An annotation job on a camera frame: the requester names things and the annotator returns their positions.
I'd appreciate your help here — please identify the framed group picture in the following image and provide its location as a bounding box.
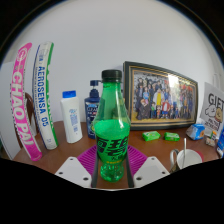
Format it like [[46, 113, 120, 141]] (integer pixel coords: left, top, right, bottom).
[[122, 60, 199, 131]]

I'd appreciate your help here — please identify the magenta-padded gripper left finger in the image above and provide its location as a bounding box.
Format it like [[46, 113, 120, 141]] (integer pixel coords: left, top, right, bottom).
[[54, 144, 101, 189]]

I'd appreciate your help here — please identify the green plastic drink bottle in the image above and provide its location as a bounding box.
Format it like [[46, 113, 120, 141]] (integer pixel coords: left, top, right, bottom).
[[92, 69, 132, 183]]

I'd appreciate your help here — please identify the dark blue pump bottle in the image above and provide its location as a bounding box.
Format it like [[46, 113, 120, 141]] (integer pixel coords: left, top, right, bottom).
[[84, 79, 103, 140]]

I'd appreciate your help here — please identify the small floral pouch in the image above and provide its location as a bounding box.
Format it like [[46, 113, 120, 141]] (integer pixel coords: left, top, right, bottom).
[[204, 134, 217, 148]]

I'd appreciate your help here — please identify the white green shuttlecock tube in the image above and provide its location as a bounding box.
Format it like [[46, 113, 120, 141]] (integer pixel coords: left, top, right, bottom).
[[31, 41, 60, 150]]

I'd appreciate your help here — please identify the pink shuttlecock tube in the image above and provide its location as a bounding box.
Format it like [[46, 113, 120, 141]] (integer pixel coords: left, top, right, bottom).
[[9, 42, 44, 162]]

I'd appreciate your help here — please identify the dark floral cup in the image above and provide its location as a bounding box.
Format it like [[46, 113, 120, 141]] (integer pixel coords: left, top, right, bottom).
[[169, 148, 204, 174]]

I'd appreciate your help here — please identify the white blue-capped lotion bottle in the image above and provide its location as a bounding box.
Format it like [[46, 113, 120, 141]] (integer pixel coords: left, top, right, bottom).
[[60, 90, 84, 144]]

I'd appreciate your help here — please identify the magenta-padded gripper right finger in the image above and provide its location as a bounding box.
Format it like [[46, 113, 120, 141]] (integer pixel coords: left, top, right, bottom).
[[124, 144, 171, 189]]

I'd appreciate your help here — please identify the small green soap packet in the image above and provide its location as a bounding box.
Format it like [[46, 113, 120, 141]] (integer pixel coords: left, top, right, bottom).
[[163, 131, 181, 142], [142, 130, 161, 142]]

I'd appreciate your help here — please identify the white printed gift bag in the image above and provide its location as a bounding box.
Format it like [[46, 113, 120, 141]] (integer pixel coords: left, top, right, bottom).
[[199, 81, 224, 133]]

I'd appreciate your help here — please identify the blue box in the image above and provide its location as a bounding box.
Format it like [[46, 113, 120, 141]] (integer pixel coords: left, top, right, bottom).
[[215, 128, 224, 158]]

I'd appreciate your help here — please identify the blue tissue pack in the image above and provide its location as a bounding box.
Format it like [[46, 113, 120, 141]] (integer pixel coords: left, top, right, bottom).
[[185, 123, 206, 141]]

